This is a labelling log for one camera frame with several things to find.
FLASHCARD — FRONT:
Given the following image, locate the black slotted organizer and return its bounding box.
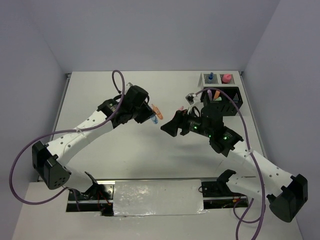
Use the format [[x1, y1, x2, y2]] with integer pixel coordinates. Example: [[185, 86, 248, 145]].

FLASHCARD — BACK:
[[200, 86, 243, 117]]

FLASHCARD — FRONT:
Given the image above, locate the pink cap glue bottle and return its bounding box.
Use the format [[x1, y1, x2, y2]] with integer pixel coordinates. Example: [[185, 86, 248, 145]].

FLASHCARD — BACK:
[[221, 74, 232, 84]]

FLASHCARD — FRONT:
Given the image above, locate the blue cap clear bottle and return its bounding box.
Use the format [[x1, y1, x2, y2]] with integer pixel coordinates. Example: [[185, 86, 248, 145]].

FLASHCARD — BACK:
[[207, 72, 214, 84]]

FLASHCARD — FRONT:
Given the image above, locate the white two-cell organizer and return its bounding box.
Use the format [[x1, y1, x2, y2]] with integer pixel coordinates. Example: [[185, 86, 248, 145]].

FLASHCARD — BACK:
[[197, 72, 235, 88]]

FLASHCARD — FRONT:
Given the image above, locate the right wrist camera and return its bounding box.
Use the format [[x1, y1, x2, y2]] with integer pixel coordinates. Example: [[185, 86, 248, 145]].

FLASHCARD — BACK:
[[185, 93, 202, 115]]

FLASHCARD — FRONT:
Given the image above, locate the purple cable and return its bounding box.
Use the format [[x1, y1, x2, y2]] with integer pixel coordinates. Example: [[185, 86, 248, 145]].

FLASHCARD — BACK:
[[194, 88, 266, 240], [8, 69, 126, 206]]

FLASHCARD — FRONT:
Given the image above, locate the orange tip grey highlighter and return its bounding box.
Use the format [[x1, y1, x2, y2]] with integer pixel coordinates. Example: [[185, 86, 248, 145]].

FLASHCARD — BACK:
[[213, 90, 220, 100]]

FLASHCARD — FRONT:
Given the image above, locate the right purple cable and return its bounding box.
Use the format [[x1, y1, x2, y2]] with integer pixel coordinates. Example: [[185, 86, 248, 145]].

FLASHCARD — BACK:
[[194, 88, 266, 240]]

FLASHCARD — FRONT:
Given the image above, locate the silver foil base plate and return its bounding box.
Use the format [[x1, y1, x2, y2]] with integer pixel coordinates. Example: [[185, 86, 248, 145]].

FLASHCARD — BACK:
[[113, 179, 205, 217]]

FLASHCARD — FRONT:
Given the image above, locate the purple highlighter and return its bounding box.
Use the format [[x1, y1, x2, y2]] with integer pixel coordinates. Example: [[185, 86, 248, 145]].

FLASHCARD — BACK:
[[207, 89, 213, 101]]

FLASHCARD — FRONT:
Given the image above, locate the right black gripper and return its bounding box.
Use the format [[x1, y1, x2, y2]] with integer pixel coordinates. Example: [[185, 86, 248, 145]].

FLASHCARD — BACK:
[[160, 106, 212, 138]]

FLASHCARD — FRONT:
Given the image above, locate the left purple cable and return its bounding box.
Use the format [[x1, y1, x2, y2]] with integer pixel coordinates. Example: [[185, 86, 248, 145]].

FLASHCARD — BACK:
[[8, 69, 126, 206]]

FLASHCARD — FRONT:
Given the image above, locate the blue highlighter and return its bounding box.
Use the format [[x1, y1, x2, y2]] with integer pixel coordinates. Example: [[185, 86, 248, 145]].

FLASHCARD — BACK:
[[150, 114, 159, 125]]

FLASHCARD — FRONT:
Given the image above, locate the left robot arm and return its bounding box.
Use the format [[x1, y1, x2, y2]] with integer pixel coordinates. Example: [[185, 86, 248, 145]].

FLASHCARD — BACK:
[[31, 83, 154, 200]]

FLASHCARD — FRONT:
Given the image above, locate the green highlighter cap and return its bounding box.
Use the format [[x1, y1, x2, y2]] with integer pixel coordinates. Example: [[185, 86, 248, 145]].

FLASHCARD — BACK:
[[213, 97, 222, 102]]

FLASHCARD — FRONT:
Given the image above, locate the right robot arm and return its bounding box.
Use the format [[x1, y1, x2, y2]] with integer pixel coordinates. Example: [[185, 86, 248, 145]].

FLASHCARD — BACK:
[[161, 103, 308, 223]]

